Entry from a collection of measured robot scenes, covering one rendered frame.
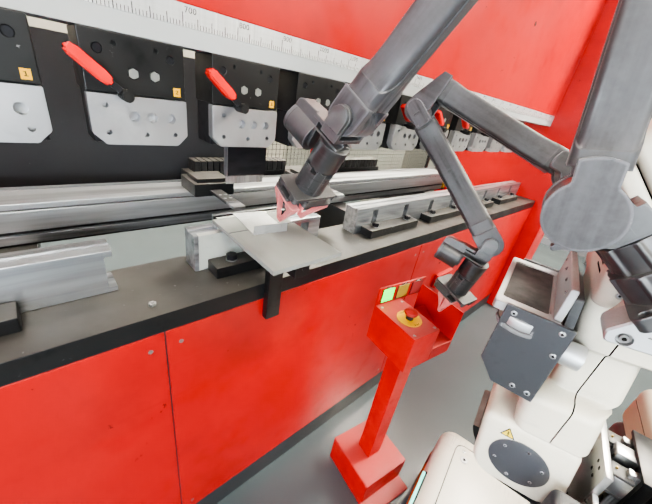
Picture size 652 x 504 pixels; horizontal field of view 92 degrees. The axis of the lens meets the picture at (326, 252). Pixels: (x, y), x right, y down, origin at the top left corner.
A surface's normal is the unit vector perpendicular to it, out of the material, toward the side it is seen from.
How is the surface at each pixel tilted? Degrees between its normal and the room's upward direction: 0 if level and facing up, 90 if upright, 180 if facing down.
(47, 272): 90
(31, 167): 90
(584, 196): 89
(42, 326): 0
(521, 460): 90
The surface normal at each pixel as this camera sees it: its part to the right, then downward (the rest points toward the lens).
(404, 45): -0.55, 0.32
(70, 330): 0.15, -0.88
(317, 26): 0.66, 0.43
